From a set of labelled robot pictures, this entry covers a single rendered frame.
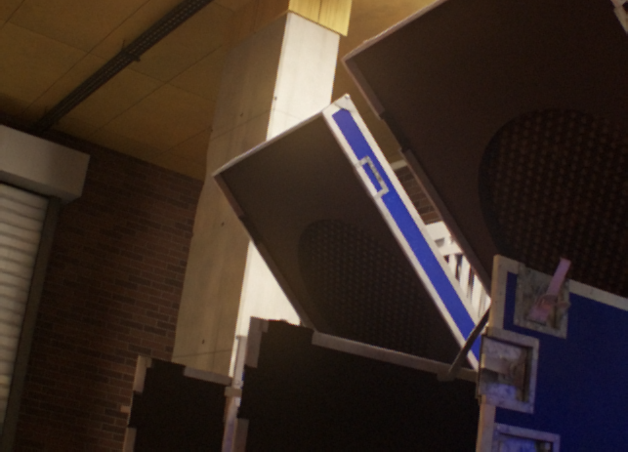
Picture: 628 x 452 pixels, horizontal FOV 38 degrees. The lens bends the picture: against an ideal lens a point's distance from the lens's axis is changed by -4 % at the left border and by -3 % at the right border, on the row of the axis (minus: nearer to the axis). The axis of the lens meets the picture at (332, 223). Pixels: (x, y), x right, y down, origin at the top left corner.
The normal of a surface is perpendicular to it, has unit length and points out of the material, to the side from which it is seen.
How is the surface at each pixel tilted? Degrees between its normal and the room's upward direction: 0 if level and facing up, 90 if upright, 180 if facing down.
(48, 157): 90
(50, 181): 90
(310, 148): 136
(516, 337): 90
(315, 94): 90
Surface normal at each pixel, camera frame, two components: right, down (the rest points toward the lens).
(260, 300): 0.59, -0.18
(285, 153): -0.67, 0.49
